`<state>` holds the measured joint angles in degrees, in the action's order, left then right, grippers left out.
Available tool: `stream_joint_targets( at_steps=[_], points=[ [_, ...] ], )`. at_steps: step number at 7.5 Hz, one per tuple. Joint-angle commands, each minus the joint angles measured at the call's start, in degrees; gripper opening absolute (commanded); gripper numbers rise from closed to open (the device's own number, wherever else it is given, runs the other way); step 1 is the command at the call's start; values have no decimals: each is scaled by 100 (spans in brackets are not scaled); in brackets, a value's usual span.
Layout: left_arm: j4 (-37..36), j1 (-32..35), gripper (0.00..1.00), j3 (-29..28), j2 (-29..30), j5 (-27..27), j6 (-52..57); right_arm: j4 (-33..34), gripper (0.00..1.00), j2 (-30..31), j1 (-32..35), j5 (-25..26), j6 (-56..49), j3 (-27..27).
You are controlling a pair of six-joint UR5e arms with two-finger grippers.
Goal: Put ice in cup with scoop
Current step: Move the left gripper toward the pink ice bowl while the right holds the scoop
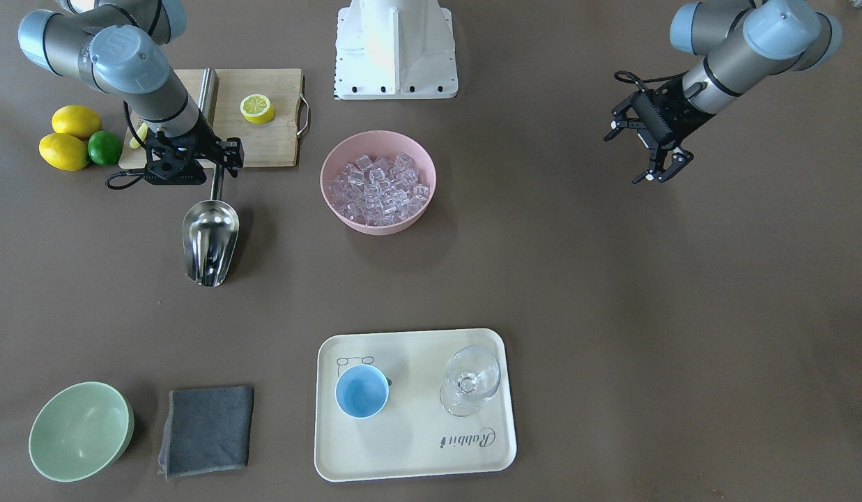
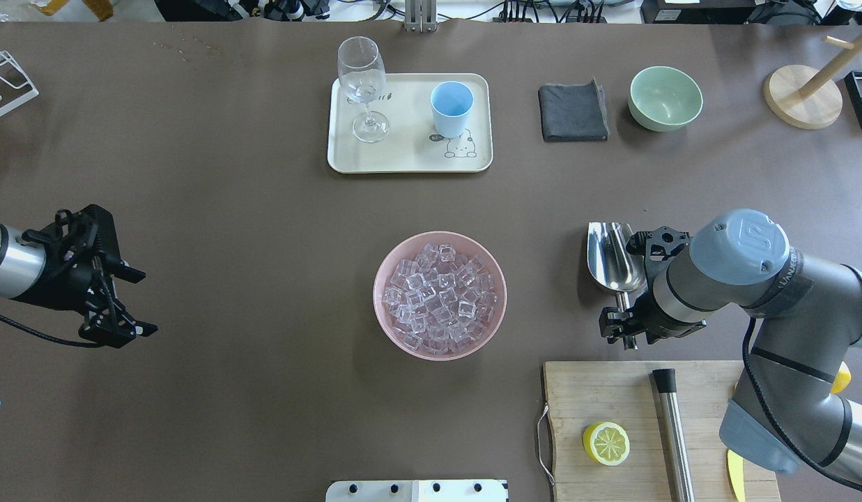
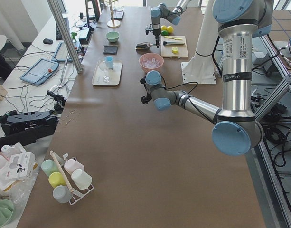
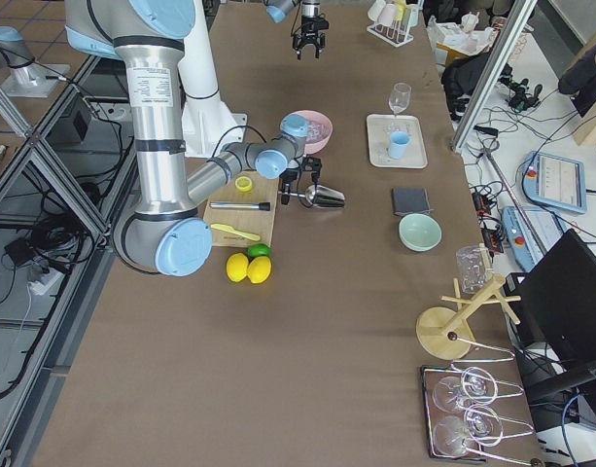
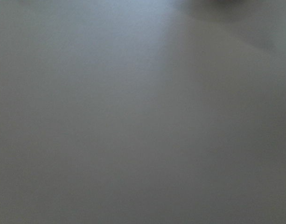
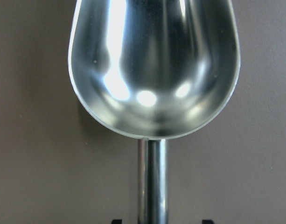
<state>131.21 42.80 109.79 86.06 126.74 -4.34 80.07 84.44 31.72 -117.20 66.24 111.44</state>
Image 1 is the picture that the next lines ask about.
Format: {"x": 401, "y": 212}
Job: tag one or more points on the pink bowl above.
{"x": 378, "y": 143}

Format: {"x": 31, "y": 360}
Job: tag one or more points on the green lime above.
{"x": 104, "y": 148}

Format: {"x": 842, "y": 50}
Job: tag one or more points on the stainless steel ice scoop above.
{"x": 210, "y": 232}

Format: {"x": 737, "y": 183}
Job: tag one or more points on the cream serving tray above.
{"x": 413, "y": 435}

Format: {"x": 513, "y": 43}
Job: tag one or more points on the bamboo cutting board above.
{"x": 273, "y": 144}

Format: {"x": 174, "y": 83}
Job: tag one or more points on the yellow plastic knife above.
{"x": 139, "y": 136}

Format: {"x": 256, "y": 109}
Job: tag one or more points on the half lemon slice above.
{"x": 257, "y": 109}

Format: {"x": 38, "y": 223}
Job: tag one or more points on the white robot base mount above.
{"x": 395, "y": 50}

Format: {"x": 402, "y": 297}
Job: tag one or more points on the upper yellow lemon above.
{"x": 76, "y": 120}

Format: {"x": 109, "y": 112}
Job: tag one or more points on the yellow lemon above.
{"x": 64, "y": 151}
{"x": 76, "y": 120}

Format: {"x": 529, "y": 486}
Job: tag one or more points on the clear wine glass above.
{"x": 471, "y": 378}

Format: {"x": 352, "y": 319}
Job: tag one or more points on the green bowl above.
{"x": 80, "y": 431}

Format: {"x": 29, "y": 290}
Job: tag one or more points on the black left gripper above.
{"x": 670, "y": 120}

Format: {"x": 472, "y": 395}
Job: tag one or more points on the pile of clear ice cubes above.
{"x": 378, "y": 191}

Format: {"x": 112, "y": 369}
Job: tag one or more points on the blue cup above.
{"x": 362, "y": 391}

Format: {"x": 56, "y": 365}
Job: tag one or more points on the lower yellow lemon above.
{"x": 64, "y": 151}

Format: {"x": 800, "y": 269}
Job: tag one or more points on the steel muddler black tip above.
{"x": 208, "y": 94}

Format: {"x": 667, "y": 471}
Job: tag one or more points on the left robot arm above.
{"x": 739, "y": 43}

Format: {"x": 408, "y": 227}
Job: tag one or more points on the grey folded cloth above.
{"x": 206, "y": 430}

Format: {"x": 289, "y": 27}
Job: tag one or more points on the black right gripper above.
{"x": 206, "y": 140}

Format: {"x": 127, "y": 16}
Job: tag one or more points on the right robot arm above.
{"x": 116, "y": 47}

